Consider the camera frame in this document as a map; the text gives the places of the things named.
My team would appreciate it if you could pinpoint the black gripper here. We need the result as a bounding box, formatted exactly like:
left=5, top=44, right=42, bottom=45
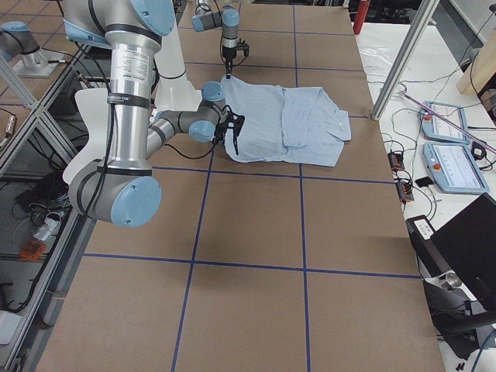
left=220, top=38, right=250, bottom=79
left=212, top=110, right=245, bottom=155

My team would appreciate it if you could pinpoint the light blue button shirt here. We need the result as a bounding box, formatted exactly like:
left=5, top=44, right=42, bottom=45
left=221, top=77, right=352, bottom=167

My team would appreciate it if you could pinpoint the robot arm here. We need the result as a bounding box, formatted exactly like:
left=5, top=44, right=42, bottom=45
left=191, top=1, right=250, bottom=79
left=63, top=1, right=244, bottom=227

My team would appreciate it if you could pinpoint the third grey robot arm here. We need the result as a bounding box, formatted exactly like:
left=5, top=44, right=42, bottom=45
left=1, top=21, right=68, bottom=78

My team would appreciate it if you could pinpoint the white chair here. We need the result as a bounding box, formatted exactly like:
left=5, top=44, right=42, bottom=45
left=63, top=88, right=109, bottom=184

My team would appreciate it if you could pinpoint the red cylinder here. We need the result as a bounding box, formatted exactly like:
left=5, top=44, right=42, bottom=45
left=353, top=0, right=370, bottom=35

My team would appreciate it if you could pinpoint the upper blue teach pendant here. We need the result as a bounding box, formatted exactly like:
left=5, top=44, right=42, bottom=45
left=421, top=101, right=470, bottom=145

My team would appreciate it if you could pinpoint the blue teach pendant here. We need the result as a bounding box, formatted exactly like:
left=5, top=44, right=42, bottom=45
left=422, top=142, right=490, bottom=195
left=421, top=101, right=470, bottom=145

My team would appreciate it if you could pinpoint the lower blue teach pendant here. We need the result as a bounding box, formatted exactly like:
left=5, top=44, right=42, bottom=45
left=422, top=142, right=490, bottom=195

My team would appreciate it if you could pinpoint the orange box on floor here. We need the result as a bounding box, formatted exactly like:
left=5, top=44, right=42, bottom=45
left=19, top=239, right=46, bottom=262

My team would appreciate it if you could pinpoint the black laptop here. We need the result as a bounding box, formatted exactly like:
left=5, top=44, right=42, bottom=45
left=432, top=193, right=495, bottom=310

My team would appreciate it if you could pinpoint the black monitor stand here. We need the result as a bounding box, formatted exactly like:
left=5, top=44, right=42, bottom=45
left=423, top=281, right=495, bottom=360

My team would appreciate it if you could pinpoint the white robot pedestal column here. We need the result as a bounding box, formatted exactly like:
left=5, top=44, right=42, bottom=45
left=154, top=1, right=202, bottom=115

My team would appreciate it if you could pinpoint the aluminium frame post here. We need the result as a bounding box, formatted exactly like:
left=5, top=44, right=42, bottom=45
left=371, top=0, right=439, bottom=121

